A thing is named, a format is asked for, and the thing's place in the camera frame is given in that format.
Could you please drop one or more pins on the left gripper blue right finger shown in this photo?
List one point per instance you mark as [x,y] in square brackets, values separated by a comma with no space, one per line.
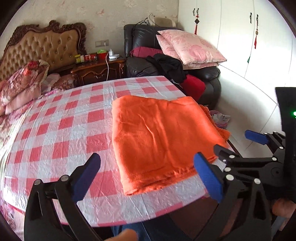
[242,212]

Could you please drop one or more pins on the orange pants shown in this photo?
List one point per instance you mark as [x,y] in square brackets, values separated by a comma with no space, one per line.
[155,140]

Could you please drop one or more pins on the red tassel ornament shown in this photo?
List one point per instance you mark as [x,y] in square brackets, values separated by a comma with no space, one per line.
[196,14]
[256,32]

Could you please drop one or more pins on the yellow green bottle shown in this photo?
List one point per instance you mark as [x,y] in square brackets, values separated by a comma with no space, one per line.
[79,58]

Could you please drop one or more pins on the black clothing pile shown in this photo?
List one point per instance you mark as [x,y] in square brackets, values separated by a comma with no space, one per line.
[169,67]

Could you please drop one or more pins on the maroon cushion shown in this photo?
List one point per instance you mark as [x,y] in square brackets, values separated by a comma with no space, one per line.
[143,52]

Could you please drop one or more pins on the beige device behind armchair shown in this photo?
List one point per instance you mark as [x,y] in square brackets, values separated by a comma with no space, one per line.
[161,21]

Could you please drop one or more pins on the white trash bin pink liner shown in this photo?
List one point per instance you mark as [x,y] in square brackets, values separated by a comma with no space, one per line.
[221,120]

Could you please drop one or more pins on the red tassel ornament right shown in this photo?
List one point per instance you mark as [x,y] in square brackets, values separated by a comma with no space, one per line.
[256,32]

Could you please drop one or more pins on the pink floral top pillow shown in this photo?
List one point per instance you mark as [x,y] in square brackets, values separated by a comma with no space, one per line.
[192,48]

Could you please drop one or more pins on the red cushion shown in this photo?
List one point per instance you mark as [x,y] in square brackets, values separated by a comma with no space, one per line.
[193,87]

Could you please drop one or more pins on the carved wooden nightstand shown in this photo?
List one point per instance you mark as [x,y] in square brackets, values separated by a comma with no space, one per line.
[99,71]

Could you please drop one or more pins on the wall power outlet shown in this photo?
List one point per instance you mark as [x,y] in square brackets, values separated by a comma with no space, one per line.
[102,43]

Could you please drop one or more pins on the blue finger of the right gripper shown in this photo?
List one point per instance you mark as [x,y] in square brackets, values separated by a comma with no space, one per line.
[273,141]
[226,154]

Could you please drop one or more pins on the red container on nightstand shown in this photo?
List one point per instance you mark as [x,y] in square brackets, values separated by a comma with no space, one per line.
[102,54]

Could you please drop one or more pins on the white wardrobe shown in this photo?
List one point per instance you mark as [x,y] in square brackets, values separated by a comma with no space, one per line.
[249,76]

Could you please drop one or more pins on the checkered pink pillow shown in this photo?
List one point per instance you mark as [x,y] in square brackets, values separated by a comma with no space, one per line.
[55,81]

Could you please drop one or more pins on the white charger device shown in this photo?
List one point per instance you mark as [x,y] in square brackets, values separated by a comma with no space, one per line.
[112,55]

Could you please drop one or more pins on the operator right hand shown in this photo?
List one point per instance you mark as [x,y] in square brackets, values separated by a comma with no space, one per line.
[284,208]

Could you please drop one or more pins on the black leather armchair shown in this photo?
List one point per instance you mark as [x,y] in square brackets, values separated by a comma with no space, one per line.
[136,35]

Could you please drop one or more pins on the tufted tan headboard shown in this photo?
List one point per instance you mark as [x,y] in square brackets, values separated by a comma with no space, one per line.
[55,44]

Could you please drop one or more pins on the pink floral lower pillow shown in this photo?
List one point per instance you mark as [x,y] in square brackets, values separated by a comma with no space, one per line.
[168,50]

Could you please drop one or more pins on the red tassel ornament left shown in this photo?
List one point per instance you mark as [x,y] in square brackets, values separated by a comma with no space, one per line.
[196,14]

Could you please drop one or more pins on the red white checkered sheet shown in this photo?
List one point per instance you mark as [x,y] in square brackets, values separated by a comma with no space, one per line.
[62,130]

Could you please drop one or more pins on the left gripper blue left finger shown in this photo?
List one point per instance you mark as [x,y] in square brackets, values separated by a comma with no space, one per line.
[41,219]

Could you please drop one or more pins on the pink floral folded quilt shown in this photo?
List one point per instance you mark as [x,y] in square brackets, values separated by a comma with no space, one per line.
[23,86]

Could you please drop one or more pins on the pink floral pillow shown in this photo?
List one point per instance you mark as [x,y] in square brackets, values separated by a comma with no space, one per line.
[168,50]
[192,48]

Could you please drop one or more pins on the operator left hand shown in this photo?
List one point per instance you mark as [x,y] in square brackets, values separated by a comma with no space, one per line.
[125,235]

